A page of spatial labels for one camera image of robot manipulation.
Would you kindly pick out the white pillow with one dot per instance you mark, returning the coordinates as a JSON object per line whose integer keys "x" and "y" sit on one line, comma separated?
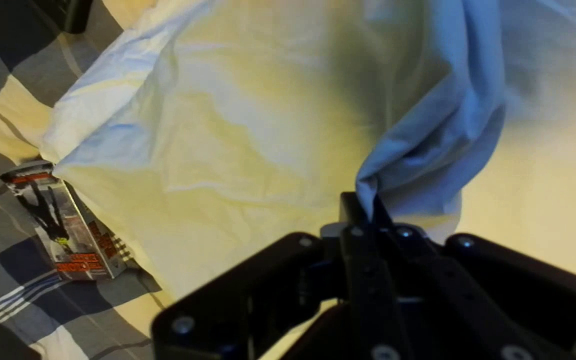
{"x": 214, "y": 127}

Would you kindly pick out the magazine with red cover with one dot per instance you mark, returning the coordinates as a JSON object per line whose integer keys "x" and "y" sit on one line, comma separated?
{"x": 77, "y": 242}

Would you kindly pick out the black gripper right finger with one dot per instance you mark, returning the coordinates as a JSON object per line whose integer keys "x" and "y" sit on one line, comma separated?
{"x": 467, "y": 298}

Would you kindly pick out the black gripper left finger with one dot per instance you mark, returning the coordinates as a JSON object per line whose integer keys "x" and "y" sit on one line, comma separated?
{"x": 249, "y": 308}

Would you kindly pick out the plaid bed comforter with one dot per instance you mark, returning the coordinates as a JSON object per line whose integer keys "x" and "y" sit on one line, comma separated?
{"x": 40, "y": 315}

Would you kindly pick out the white pillowcase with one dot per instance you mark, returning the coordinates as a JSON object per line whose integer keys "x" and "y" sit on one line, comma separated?
{"x": 463, "y": 72}

